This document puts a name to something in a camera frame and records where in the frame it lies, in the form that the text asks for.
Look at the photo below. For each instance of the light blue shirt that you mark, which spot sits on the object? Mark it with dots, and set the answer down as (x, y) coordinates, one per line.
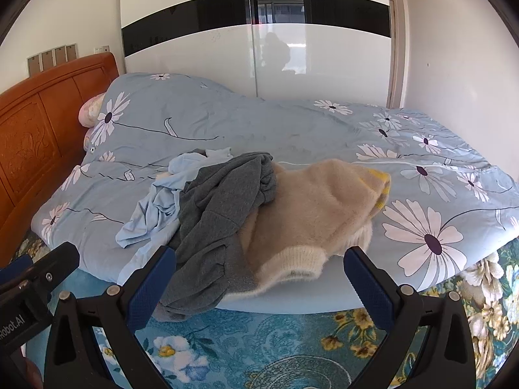
(162, 206)

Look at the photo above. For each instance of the orange wooden headboard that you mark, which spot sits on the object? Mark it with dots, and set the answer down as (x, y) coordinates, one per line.
(36, 129)

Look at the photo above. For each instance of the white door frame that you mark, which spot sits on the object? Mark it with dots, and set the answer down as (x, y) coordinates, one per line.
(397, 48)

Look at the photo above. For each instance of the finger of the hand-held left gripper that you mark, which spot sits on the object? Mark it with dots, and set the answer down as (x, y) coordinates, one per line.
(56, 261)

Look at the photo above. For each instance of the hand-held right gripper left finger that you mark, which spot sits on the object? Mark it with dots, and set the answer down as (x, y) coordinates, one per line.
(150, 283)

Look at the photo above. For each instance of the grey wall switch plate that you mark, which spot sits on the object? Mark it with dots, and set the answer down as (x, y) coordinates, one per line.
(60, 56)
(47, 61)
(71, 52)
(33, 65)

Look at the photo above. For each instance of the white and black wardrobe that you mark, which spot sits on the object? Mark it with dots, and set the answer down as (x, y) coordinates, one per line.
(194, 16)

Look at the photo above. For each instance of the pink pillow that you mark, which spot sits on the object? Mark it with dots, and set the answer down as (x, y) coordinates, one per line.
(90, 109)

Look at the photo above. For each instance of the white wall socket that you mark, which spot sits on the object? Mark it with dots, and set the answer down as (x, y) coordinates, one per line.
(101, 50)

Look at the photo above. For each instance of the blue daisy print duvet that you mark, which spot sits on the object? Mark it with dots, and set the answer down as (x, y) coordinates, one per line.
(284, 129)

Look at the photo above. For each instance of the beige fuzzy sweater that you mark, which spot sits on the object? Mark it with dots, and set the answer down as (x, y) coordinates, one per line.
(308, 214)

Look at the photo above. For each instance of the teal floral plush blanket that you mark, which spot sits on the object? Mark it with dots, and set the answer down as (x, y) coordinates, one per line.
(251, 348)

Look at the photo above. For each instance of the grey fleece garment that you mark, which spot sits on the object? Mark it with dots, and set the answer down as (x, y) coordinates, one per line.
(211, 219)

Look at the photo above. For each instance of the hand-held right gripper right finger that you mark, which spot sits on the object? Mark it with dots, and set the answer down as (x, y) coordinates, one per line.
(367, 281)

